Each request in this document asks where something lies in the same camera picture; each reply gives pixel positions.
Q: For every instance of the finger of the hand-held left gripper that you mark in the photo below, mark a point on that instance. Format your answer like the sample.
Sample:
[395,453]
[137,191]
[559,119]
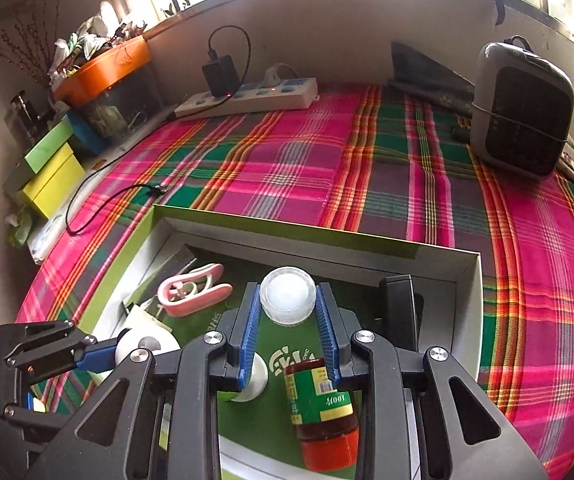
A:
[42,422]
[97,355]

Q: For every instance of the black power adapter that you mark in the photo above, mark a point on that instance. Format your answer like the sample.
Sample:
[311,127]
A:
[221,75]

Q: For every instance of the panda toy with green sucker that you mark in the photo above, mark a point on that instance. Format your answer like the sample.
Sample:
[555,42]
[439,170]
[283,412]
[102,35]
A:
[162,341]

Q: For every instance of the white power strip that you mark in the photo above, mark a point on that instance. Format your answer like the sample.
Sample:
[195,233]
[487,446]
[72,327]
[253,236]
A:
[267,100]

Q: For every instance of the yellow box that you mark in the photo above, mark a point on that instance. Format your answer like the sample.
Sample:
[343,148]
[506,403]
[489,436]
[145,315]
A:
[54,182]

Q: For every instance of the white plug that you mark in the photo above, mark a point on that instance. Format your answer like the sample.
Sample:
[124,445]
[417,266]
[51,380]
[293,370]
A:
[277,75]

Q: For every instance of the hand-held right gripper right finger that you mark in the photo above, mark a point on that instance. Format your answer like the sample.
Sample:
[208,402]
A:
[326,335]

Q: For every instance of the dark folded cloth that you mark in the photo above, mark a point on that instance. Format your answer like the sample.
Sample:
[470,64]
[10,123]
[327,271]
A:
[427,80]

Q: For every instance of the blue box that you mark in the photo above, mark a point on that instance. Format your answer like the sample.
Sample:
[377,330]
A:
[89,135]

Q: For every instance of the dried branches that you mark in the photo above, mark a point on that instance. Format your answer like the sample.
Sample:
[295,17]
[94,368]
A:
[22,45]

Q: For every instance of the pink plastic clip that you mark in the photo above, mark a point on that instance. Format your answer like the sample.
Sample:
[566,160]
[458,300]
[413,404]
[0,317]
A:
[197,300]

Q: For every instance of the white round jar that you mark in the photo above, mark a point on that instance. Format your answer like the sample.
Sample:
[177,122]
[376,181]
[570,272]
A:
[287,295]

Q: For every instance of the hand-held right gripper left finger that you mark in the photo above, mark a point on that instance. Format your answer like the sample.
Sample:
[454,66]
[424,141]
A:
[249,335]

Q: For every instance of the pile of clutter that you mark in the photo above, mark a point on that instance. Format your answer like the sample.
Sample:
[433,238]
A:
[87,40]

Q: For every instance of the grey space heater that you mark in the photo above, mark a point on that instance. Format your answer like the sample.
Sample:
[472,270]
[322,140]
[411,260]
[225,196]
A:
[517,110]

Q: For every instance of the plaid blanket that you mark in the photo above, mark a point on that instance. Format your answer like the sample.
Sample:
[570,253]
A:
[317,170]

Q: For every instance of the orange tray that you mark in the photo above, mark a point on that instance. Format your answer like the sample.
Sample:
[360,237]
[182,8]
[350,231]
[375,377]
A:
[102,70]

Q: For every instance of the dark glass jar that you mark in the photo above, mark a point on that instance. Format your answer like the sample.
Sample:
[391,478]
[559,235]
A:
[22,117]

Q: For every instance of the small black box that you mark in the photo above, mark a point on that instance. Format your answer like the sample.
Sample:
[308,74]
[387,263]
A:
[399,310]

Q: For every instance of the red-capped glass bottle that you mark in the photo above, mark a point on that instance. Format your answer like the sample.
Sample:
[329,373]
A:
[322,410]

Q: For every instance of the glass tank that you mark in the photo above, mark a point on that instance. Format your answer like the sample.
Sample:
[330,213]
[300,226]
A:
[127,105]

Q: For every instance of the green cardboard box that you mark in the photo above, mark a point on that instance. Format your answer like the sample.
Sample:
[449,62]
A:
[317,235]

